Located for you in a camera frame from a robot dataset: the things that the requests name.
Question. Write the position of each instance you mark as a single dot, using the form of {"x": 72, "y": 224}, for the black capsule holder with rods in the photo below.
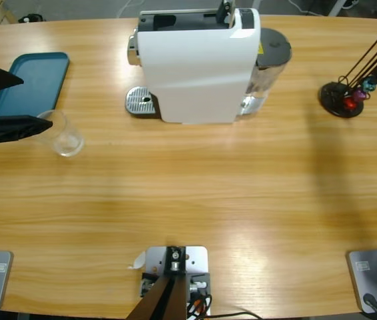
{"x": 333, "y": 96}

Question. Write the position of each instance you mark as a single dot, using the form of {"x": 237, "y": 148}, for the purple coffee capsule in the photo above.
{"x": 358, "y": 96}

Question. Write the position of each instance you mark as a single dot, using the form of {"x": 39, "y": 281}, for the person in blue jeans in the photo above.
{"x": 351, "y": 2}

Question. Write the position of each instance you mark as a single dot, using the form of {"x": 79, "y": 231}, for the white capsule coffee machine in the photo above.
{"x": 192, "y": 66}

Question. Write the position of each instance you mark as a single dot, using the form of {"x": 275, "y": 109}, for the clear plastic cup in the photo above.
{"x": 67, "y": 143}

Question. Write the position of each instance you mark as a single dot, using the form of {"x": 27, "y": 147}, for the curled white tape piece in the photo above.
{"x": 139, "y": 261}

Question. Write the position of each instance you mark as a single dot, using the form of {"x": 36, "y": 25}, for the dark camera post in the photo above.
{"x": 165, "y": 300}

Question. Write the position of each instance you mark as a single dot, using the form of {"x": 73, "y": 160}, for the small black floor object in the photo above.
{"x": 33, "y": 18}

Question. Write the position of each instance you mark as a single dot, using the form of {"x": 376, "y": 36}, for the teal coffee capsule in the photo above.
{"x": 369, "y": 85}

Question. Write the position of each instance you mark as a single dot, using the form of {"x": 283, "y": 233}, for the white metal table leg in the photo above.
{"x": 256, "y": 3}
{"x": 336, "y": 6}

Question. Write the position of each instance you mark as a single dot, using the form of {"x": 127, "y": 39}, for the red coffee capsule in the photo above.
{"x": 350, "y": 104}

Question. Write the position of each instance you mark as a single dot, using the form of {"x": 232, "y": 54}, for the teal plastic tray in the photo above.
{"x": 42, "y": 76}

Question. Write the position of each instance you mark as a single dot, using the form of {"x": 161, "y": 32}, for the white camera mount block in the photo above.
{"x": 196, "y": 258}

